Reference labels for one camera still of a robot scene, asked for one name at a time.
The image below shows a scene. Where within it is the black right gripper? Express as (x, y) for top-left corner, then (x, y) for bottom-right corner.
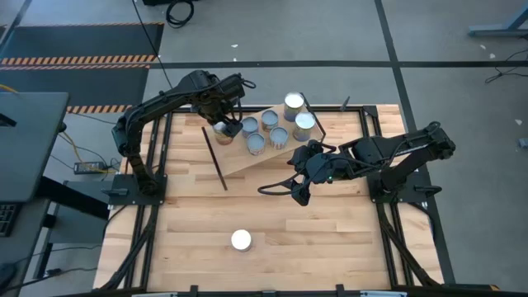
(287, 144), (351, 207)

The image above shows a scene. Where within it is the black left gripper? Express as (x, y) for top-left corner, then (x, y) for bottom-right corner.
(205, 87), (245, 139)

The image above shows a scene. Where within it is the small tin can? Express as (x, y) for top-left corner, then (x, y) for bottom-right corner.
(246, 132), (266, 157)
(240, 115), (260, 139)

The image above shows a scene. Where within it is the small peach print can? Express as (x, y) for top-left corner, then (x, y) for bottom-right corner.
(260, 109), (280, 133)

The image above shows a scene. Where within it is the small carrot print can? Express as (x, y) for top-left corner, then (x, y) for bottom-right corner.
(269, 125), (290, 150)

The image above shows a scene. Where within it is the tall peaches can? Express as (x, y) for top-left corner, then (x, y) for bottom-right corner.
(292, 111), (317, 143)

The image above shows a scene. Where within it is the wooden shelf board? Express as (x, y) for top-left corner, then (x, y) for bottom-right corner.
(205, 102), (327, 177)

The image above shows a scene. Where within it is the tall metal food can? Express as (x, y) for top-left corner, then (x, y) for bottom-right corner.
(283, 91), (305, 123)

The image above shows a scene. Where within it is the black power adapter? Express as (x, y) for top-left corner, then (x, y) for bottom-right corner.
(73, 161), (104, 174)

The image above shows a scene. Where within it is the black hazard striped mat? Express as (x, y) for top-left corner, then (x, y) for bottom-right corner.
(0, 22), (165, 115)

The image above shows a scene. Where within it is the black desk base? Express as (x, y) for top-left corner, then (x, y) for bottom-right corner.
(32, 176), (111, 280)

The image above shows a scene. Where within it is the grey desk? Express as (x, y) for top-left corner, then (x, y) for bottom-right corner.
(0, 92), (70, 204)

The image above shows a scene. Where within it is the black keyboard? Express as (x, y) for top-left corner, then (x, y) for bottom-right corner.
(0, 203), (18, 238)

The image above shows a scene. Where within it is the grey metal table leg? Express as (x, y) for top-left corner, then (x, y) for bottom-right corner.
(468, 2), (528, 38)

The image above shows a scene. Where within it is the black shelf leg frame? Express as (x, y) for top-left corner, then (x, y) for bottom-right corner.
(200, 126), (229, 192)
(299, 92), (336, 152)

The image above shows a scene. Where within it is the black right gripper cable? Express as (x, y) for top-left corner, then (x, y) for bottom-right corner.
(257, 172), (299, 196)

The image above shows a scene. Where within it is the black table frame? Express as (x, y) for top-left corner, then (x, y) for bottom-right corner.
(98, 105), (455, 297)

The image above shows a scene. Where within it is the long black floor cable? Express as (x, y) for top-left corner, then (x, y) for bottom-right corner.
(131, 0), (174, 90)

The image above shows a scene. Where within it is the coiled black cable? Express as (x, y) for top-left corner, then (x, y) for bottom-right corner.
(165, 0), (195, 29)

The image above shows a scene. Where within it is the yellow floor cable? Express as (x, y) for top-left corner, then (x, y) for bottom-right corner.
(57, 131), (119, 174)

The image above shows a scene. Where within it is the thin black floor cable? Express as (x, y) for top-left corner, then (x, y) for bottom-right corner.
(484, 49), (528, 84)

